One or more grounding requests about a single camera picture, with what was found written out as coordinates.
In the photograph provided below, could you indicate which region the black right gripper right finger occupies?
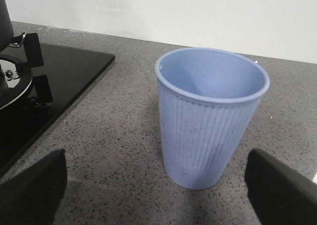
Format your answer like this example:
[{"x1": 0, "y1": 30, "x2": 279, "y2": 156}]
[{"x1": 244, "y1": 149, "x2": 317, "y2": 225}]

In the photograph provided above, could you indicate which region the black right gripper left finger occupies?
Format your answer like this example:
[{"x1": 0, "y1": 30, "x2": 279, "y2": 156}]
[{"x1": 0, "y1": 149, "x2": 67, "y2": 225}]

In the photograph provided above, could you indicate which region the light blue ribbed cup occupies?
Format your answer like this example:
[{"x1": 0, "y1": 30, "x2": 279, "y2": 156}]
[{"x1": 155, "y1": 48, "x2": 270, "y2": 190}]

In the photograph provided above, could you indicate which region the dark blue pot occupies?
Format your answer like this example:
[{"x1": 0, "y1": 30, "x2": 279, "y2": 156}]
[{"x1": 0, "y1": 0, "x2": 13, "y2": 51}]

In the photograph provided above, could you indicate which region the right black pan support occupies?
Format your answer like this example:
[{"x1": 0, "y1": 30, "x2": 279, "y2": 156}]
[{"x1": 0, "y1": 32, "x2": 53, "y2": 111}]

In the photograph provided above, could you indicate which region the black glass gas stove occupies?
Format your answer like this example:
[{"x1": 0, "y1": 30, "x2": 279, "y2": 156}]
[{"x1": 0, "y1": 43, "x2": 115, "y2": 176}]

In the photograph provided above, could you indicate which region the wire pot support ring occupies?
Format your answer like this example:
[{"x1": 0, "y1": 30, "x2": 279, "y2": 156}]
[{"x1": 8, "y1": 31, "x2": 27, "y2": 49}]

